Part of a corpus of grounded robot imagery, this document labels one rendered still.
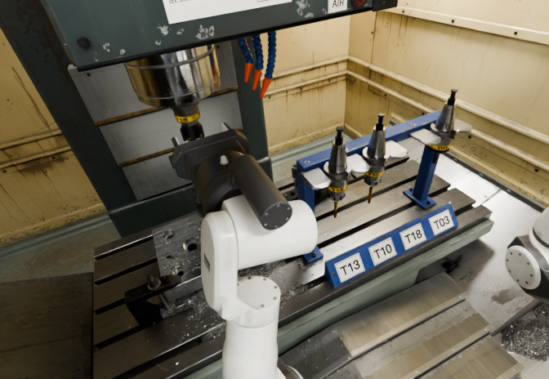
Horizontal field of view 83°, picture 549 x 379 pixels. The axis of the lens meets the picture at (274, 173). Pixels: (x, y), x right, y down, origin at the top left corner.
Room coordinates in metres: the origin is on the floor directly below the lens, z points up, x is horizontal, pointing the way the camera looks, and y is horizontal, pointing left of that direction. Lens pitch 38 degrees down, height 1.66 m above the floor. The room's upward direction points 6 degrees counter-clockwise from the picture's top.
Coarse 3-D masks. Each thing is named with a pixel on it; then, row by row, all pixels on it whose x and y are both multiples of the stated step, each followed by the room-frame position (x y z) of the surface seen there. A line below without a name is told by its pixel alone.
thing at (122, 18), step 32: (64, 0) 0.35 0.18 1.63; (96, 0) 0.36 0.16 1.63; (128, 0) 0.37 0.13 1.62; (160, 0) 0.38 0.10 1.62; (320, 0) 0.46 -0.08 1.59; (64, 32) 0.35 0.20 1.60; (96, 32) 0.36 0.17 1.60; (128, 32) 0.37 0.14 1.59; (160, 32) 0.38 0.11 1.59; (192, 32) 0.39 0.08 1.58; (224, 32) 0.41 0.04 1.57; (256, 32) 0.43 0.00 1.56; (96, 64) 0.36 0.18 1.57
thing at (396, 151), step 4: (388, 140) 0.66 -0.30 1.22; (392, 140) 0.66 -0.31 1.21; (388, 144) 0.65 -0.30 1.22; (392, 144) 0.64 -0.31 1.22; (396, 144) 0.64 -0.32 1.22; (388, 148) 0.63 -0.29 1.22; (392, 148) 0.63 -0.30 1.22; (396, 148) 0.62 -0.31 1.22; (400, 148) 0.62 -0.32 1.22; (392, 152) 0.61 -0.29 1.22; (396, 152) 0.61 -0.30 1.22; (400, 152) 0.61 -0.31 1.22; (404, 152) 0.60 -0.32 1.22; (392, 156) 0.59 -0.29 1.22; (396, 156) 0.59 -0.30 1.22; (400, 156) 0.59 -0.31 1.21; (404, 156) 0.59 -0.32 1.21
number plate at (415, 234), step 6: (408, 228) 0.58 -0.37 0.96; (414, 228) 0.59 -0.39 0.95; (420, 228) 0.59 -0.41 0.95; (402, 234) 0.57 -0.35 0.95; (408, 234) 0.57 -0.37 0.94; (414, 234) 0.57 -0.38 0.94; (420, 234) 0.57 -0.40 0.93; (402, 240) 0.56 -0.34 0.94; (408, 240) 0.56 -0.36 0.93; (414, 240) 0.56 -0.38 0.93; (420, 240) 0.56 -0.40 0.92; (408, 246) 0.55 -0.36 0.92
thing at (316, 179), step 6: (312, 168) 0.58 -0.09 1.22; (318, 168) 0.58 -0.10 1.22; (300, 174) 0.56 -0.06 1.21; (306, 174) 0.56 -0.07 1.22; (312, 174) 0.56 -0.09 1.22; (318, 174) 0.56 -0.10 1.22; (324, 174) 0.55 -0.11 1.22; (306, 180) 0.54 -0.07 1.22; (312, 180) 0.54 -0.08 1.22; (318, 180) 0.53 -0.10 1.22; (324, 180) 0.53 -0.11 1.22; (330, 180) 0.53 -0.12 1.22; (312, 186) 0.52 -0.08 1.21; (318, 186) 0.51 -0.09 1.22; (324, 186) 0.51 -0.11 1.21
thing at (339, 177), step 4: (324, 164) 0.58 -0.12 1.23; (348, 164) 0.57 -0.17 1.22; (324, 168) 0.56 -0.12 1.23; (348, 168) 0.55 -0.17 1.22; (324, 172) 0.56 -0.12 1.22; (328, 172) 0.55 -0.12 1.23; (332, 172) 0.54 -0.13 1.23; (344, 172) 0.54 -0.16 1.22; (348, 172) 0.54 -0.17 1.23; (328, 176) 0.54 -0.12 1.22; (332, 176) 0.54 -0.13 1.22; (336, 176) 0.53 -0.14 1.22; (340, 176) 0.53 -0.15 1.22; (344, 176) 0.54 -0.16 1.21; (348, 176) 0.54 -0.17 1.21; (336, 180) 0.54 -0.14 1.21; (340, 180) 0.54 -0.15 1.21; (344, 180) 0.54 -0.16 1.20; (348, 180) 0.54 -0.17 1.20
